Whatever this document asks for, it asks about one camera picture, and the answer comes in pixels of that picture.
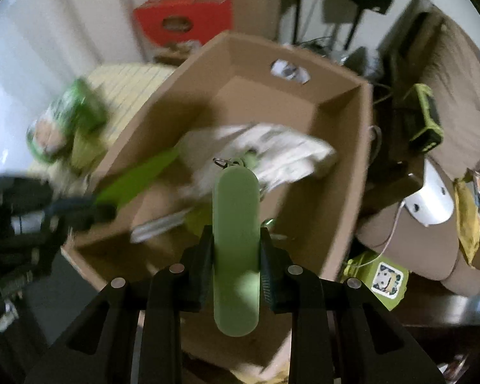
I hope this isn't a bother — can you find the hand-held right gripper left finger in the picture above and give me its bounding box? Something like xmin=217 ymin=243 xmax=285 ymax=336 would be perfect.
xmin=24 ymin=226 xmax=214 ymax=384

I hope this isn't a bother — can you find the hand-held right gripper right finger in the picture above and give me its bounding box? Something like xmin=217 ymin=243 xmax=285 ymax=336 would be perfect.
xmin=260 ymin=228 xmax=444 ymax=384

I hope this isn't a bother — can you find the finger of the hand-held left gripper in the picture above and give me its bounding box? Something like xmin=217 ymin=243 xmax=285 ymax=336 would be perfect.
xmin=44 ymin=197 xmax=117 ymax=230

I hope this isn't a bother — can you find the green case with carabiner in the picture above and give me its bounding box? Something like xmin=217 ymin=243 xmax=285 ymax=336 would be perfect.
xmin=211 ymin=157 xmax=261 ymax=337

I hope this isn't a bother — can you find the green squeegee with silver blade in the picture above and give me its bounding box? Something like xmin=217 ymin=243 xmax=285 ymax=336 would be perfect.
xmin=130 ymin=204 xmax=214 ymax=244

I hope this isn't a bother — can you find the green plastic blade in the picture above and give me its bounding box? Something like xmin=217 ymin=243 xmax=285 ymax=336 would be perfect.
xmin=96 ymin=146 xmax=180 ymax=209

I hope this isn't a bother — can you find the green labelled can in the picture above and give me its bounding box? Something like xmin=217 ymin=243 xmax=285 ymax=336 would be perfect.
xmin=26 ymin=78 xmax=108 ymax=164

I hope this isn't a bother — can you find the floral cloth bag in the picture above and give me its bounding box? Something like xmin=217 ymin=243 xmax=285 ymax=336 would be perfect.
xmin=180 ymin=124 xmax=339 ymax=196

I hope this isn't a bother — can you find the brown cardboard box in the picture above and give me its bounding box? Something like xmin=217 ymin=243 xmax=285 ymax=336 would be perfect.
xmin=62 ymin=30 xmax=374 ymax=372

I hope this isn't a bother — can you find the green lunch box with sticker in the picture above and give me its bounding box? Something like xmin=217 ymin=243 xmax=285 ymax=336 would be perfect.
xmin=342 ymin=250 xmax=409 ymax=311

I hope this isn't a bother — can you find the yellow checked tablecloth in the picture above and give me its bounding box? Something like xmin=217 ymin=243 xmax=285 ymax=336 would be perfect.
xmin=28 ymin=62 xmax=177 ymax=193

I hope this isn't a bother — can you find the brown sofa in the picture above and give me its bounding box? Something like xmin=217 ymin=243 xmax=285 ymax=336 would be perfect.
xmin=356 ymin=0 xmax=480 ymax=297

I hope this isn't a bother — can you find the dark brown box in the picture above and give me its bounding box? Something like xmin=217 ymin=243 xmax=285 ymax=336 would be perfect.
xmin=364 ymin=156 xmax=425 ymax=206

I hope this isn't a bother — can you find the white domed device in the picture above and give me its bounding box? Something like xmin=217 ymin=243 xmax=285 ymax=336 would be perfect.
xmin=404 ymin=159 xmax=454 ymax=227

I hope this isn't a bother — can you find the white curtain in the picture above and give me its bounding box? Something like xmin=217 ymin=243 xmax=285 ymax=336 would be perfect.
xmin=0 ymin=0 xmax=153 ymax=177

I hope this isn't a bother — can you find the yellow printed bag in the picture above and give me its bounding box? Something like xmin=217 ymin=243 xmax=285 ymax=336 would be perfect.
xmin=453 ymin=178 xmax=480 ymax=267

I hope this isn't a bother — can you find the green and black device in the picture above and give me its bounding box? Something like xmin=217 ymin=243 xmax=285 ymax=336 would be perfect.
xmin=402 ymin=84 xmax=443 ymax=155

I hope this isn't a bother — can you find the red gift box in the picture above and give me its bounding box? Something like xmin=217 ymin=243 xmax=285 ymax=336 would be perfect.
xmin=134 ymin=0 xmax=233 ymax=49

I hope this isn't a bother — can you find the large brown carton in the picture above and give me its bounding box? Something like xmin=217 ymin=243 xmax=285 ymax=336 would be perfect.
xmin=160 ymin=0 xmax=283 ymax=41

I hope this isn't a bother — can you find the black speaker stand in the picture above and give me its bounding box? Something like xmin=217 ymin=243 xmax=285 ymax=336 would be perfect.
xmin=291 ymin=0 xmax=309 ymax=44
xmin=343 ymin=11 xmax=365 ymax=49

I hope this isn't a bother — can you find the large beige cushion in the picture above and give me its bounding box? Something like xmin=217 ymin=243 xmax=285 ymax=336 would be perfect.
xmin=418 ymin=16 xmax=480 ymax=169

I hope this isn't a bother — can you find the white cable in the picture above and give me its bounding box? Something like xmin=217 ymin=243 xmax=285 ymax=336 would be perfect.
xmin=344 ymin=202 xmax=405 ymax=271

